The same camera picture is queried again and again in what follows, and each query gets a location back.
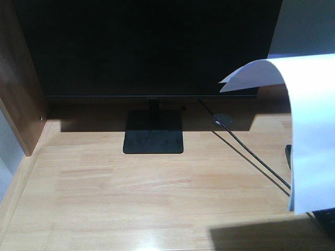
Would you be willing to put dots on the white paper sheets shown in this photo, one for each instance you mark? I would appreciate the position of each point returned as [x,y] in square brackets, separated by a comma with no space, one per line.
[309,81]

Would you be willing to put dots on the black object on desk edge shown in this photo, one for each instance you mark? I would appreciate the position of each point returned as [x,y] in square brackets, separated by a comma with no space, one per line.
[288,149]

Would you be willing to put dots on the black computer monitor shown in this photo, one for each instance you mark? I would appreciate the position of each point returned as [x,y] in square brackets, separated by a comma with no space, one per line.
[149,50]

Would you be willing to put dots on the wooden shelf unit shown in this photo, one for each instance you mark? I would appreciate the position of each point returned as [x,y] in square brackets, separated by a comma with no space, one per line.
[22,99]

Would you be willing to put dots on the black keyboard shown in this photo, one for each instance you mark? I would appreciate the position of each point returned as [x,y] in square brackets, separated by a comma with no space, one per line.
[326,220]

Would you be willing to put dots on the grey desk cable grommet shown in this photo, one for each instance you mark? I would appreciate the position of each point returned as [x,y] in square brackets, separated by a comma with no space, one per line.
[221,117]

